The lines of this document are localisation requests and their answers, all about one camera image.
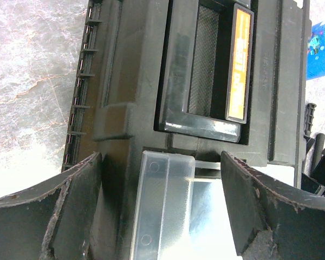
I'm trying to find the blue wrapped paper roll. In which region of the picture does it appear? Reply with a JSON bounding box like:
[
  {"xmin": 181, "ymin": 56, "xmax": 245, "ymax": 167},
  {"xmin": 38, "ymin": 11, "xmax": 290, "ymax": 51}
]
[{"xmin": 307, "ymin": 22, "xmax": 325, "ymax": 80}]

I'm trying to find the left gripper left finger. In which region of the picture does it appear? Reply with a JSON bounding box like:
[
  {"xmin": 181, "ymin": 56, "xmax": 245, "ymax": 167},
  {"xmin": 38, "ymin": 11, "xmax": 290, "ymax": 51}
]
[{"xmin": 0, "ymin": 153, "xmax": 102, "ymax": 259}]

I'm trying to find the black rubber mallet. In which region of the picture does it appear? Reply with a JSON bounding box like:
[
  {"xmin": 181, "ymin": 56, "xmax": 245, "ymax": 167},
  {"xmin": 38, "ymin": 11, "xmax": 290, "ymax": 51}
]
[{"xmin": 303, "ymin": 103, "xmax": 325, "ymax": 175}]

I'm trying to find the black plastic tool box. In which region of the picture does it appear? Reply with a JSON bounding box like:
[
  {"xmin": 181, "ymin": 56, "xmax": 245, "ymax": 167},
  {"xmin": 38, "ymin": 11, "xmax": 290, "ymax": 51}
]
[{"xmin": 62, "ymin": 1, "xmax": 310, "ymax": 259}]

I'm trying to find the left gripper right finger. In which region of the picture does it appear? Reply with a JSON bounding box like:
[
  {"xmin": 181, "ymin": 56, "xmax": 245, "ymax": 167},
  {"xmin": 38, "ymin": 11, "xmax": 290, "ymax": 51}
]
[{"xmin": 220, "ymin": 151, "xmax": 325, "ymax": 259}]

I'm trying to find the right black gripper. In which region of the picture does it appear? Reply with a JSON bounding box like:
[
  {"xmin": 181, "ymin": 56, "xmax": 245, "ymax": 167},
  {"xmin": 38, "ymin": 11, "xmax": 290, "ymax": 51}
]
[{"xmin": 301, "ymin": 149, "xmax": 325, "ymax": 197}]

